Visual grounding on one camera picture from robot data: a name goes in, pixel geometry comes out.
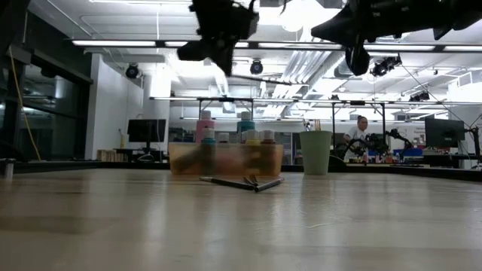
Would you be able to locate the paintbrush with light tip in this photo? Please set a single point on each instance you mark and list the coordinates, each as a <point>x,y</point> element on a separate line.
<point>251,180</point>

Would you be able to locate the black ceiling camera cluster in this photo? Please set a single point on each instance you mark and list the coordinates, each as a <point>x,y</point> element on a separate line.
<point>382,67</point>

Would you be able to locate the large teal paint bottle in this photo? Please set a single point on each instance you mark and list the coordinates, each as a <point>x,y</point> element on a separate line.
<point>245,126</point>

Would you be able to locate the black ceiling track light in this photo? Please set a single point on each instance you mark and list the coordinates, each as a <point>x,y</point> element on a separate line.
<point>420,96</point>

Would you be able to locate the small black desk robot arm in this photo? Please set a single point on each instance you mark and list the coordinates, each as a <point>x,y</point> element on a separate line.
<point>399,136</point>

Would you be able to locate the green plastic cup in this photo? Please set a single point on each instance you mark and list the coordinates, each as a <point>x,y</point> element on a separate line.
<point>315,154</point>

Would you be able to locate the small white capped paint bottle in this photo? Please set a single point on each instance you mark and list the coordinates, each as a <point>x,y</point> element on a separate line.
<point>243,136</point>

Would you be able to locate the black metal rack frame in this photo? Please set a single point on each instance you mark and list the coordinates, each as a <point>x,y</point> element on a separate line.
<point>383,120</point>

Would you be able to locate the black ceiling spotlight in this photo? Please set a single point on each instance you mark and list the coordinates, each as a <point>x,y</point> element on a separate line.
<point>132,70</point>
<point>256,67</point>

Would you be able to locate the thick black paintbrush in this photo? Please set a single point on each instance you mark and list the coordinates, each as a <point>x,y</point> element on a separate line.
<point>226,183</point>

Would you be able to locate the stack of wooden boards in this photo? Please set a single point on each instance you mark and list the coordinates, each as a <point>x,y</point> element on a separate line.
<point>105,156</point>

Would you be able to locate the thin dark paintbrush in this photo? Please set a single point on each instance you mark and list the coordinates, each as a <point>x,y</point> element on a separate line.
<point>263,80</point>

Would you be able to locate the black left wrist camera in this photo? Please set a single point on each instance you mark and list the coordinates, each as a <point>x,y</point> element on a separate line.
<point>248,20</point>

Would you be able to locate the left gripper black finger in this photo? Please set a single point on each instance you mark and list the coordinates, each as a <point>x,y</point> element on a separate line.
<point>225,56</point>

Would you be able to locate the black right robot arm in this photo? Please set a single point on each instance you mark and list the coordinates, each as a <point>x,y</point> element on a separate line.
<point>467,11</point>

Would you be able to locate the small white post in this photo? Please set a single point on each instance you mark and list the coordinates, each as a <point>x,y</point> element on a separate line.
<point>8,169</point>

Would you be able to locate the person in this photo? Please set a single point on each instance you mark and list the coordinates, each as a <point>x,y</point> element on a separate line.
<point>356,137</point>

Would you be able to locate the long ceiling light bar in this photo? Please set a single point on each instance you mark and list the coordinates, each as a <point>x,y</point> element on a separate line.
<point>113,44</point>

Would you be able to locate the black computer monitor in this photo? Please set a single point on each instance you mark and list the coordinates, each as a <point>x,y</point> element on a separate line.
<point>147,131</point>
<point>444,131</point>

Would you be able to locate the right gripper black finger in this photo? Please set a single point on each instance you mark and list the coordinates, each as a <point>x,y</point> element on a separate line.
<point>339,28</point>

